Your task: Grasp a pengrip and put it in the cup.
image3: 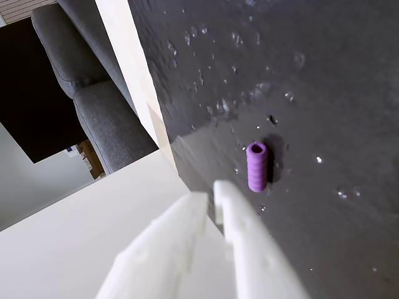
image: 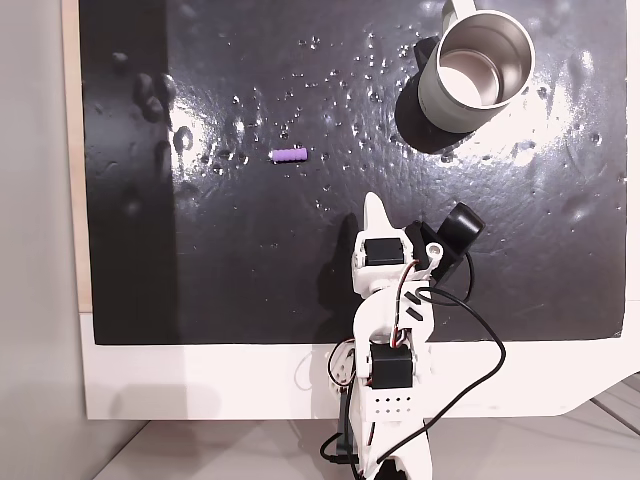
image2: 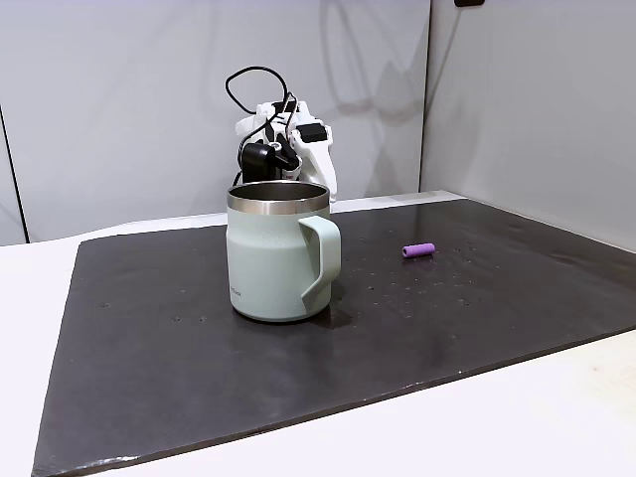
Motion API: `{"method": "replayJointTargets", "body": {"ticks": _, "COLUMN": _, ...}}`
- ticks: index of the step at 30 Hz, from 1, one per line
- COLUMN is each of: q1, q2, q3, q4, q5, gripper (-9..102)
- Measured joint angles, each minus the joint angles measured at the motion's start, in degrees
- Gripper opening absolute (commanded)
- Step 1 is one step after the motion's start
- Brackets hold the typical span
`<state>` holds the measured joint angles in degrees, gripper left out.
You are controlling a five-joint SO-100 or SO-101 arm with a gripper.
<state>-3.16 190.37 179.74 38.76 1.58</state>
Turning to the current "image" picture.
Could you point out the purple ribbed pen grip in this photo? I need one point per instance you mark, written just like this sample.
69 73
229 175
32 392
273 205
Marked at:
288 154

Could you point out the white steel-lined mug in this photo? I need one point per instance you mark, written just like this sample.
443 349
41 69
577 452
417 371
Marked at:
442 100

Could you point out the light wooden board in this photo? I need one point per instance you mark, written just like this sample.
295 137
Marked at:
71 150

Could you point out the black oval camera box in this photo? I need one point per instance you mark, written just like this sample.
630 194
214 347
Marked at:
457 227

